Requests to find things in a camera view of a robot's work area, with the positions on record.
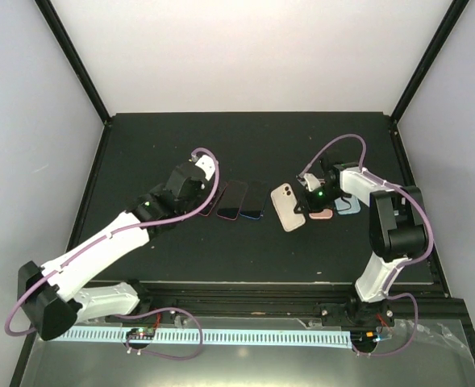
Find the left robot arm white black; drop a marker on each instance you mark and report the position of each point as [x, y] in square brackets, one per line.
[54, 296]

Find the pink cased phone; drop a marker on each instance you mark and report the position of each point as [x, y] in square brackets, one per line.
[323, 214]

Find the left rear black frame post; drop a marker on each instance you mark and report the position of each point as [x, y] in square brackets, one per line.
[59, 32]

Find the light blue phone case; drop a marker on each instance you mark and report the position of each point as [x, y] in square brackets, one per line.
[347, 205]

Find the right small circuit board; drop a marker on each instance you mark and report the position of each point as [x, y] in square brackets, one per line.
[374, 336]

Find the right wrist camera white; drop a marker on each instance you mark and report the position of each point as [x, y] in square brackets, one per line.
[310, 182]

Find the blue phone black screen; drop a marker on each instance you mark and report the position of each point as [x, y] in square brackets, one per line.
[254, 200]

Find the left small circuit board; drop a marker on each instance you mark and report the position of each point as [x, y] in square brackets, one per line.
[140, 333]

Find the pink phone case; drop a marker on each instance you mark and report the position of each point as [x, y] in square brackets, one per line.
[285, 204]

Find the right rear black frame post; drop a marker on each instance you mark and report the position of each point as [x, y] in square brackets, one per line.
[438, 40]

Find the black phone pink edge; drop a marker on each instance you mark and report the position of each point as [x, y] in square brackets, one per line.
[231, 200]

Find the dark pink phone black screen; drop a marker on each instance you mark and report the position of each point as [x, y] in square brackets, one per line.
[214, 201]

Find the small circuit board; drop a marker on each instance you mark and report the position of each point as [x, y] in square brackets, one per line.
[140, 333]
[374, 336]

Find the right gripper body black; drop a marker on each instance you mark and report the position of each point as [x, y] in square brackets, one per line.
[322, 200]

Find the black frame post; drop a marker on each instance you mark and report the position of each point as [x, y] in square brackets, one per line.
[59, 32]
[438, 40]

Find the white slotted cable duct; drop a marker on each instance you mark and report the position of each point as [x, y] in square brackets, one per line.
[224, 337]

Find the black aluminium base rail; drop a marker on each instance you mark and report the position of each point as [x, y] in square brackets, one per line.
[331, 304]

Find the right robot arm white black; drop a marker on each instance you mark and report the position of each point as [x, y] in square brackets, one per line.
[399, 232]

